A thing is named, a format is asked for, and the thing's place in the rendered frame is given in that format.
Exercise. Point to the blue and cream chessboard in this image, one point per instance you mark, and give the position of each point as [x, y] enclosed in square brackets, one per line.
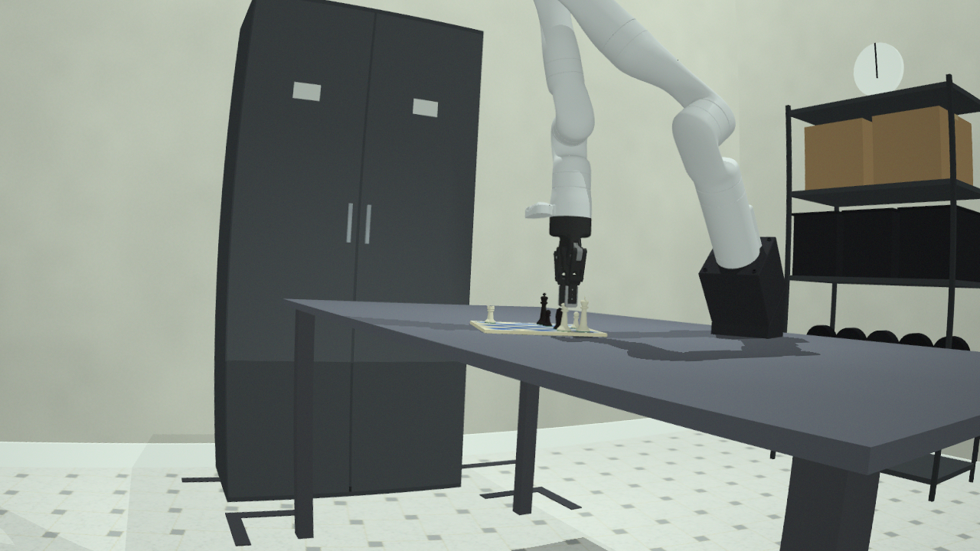
[530, 328]

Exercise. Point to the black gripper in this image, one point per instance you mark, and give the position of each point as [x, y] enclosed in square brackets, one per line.
[570, 230]

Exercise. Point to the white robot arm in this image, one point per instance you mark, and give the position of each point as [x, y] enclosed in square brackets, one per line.
[699, 129]

